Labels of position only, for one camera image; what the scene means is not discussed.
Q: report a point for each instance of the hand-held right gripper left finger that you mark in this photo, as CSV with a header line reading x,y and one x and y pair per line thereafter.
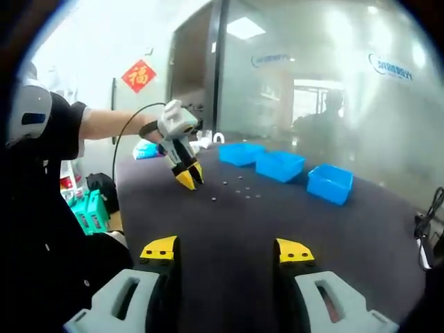
x,y
138,298

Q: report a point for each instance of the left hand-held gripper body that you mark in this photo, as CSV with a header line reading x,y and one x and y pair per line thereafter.
x,y
178,121

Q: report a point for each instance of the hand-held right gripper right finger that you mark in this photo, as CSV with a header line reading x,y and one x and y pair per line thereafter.
x,y
319,298

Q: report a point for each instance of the screws nuts and washers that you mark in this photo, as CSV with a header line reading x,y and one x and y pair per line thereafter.
x,y
214,199

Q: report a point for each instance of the blue plastic bin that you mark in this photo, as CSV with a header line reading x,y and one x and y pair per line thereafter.
x,y
241,154
329,184
279,166

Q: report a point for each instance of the white flared plastic part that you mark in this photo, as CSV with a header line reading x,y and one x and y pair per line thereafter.
x,y
195,147

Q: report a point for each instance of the white curved plastic part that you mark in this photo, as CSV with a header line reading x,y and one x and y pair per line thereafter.
x,y
205,143

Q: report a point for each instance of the blue tissue pack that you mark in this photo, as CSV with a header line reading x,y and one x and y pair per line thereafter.
x,y
145,151

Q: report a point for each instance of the black backpack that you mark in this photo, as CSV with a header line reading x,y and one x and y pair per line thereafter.
x,y
104,190

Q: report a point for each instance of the green cardboard box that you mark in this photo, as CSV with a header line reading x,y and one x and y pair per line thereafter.
x,y
81,216
98,211

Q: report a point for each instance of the person in black shirt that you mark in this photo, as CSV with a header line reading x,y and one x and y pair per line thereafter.
x,y
38,225

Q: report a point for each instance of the grey white worn device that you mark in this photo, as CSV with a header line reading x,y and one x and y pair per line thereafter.
x,y
29,114

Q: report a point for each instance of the red diamond wall decoration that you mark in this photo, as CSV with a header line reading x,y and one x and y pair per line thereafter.
x,y
138,76

